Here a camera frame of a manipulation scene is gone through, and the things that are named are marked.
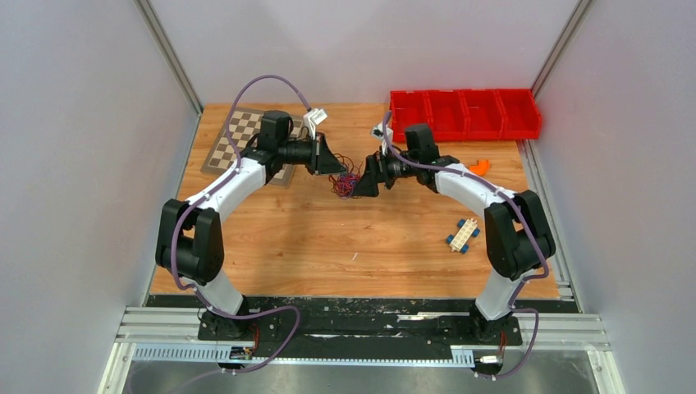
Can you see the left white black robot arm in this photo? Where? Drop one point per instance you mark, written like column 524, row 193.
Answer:
column 190, row 244

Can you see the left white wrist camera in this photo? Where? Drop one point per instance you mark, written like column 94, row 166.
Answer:
column 312, row 119

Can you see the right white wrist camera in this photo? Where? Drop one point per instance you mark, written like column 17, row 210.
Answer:
column 384, row 134

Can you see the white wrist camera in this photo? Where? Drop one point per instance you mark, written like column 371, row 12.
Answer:
column 384, row 134
column 312, row 119

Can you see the red bin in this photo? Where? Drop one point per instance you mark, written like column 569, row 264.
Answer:
column 485, row 114
column 448, row 118
column 522, row 118
column 408, row 107

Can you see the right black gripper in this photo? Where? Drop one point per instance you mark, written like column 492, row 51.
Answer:
column 376, row 171

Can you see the wooden chessboard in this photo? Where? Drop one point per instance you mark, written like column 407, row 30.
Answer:
column 244, row 126

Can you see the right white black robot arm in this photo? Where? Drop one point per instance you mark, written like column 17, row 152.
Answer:
column 517, row 233

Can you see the red bin far right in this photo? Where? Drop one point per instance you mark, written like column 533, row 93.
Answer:
column 522, row 118

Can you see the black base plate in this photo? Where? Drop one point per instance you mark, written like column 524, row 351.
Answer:
column 350, row 328

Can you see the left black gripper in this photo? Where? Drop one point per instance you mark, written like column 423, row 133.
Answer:
column 322, row 160

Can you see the white blue toy block car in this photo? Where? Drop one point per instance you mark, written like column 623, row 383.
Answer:
column 467, row 228

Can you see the orange plastic piece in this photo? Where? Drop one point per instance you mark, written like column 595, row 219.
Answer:
column 480, row 168

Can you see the aluminium frame rail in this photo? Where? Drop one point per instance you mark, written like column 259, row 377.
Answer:
column 152, row 334

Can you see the red bin far left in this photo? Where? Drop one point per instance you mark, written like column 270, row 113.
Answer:
column 408, row 107

